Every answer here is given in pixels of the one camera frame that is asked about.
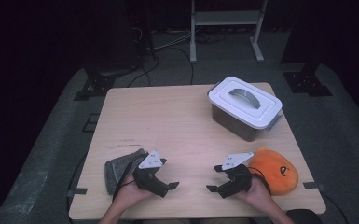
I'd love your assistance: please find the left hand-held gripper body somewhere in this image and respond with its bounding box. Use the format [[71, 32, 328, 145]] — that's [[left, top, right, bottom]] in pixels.
[[132, 149, 171, 199]]

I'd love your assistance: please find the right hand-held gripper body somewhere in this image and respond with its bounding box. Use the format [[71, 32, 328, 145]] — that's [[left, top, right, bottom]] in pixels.
[[217, 151, 255, 200]]

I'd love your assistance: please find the grey fluffy cloth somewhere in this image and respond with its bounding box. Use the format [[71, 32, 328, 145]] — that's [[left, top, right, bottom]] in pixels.
[[104, 147, 148, 196]]

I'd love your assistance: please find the orange plush toy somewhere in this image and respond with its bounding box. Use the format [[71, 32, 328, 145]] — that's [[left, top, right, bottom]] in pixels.
[[247, 147, 299, 196]]

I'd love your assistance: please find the transparent grey plastic box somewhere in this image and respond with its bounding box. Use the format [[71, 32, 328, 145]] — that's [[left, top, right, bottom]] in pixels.
[[210, 104, 283, 143]]

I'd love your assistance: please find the person's left hand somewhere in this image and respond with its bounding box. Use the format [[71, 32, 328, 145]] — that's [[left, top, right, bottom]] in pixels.
[[115, 175, 155, 210]]

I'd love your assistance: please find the person's right hand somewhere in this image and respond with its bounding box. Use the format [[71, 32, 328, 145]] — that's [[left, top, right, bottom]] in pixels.
[[234, 176, 274, 209]]

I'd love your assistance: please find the dark grey tape strip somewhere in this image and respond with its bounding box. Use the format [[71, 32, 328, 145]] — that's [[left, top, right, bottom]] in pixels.
[[66, 187, 89, 198], [302, 181, 326, 191]]

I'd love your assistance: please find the black chair armrest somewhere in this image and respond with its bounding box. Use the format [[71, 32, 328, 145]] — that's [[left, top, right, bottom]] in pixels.
[[285, 208, 324, 224]]

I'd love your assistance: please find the black tape square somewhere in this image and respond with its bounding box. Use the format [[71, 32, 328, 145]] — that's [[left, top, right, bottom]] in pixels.
[[82, 113, 101, 133]]

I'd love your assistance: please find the black stand base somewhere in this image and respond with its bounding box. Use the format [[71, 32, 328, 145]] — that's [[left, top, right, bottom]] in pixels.
[[283, 62, 334, 97], [73, 73, 116, 102]]

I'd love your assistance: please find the white metal stand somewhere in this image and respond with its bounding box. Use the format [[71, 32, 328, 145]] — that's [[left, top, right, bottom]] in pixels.
[[189, 0, 269, 64]]

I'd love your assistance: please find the left hand-held gripper cable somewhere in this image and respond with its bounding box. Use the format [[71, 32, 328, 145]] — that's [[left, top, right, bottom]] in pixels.
[[111, 154, 147, 202]]

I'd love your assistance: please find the hand-held gripper cable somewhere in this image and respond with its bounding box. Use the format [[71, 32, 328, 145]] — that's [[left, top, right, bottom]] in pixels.
[[111, 154, 147, 202], [248, 166, 272, 196]]

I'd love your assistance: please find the right hand-held gripper cable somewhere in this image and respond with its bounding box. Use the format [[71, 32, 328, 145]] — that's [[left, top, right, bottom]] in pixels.
[[248, 166, 272, 196]]

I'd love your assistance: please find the thin black cable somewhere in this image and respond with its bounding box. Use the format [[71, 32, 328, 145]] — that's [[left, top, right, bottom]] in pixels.
[[321, 189, 351, 224], [66, 154, 87, 224]]

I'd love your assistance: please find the black floor cable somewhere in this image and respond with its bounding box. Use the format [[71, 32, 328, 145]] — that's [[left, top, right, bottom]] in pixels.
[[127, 55, 161, 88], [164, 46, 195, 86]]

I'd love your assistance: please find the white floor cable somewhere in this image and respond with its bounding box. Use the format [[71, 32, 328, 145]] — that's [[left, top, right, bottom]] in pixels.
[[153, 31, 194, 51]]

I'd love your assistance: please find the black cable tangle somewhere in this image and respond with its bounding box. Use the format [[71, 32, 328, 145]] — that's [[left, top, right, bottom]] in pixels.
[[195, 31, 228, 45]]

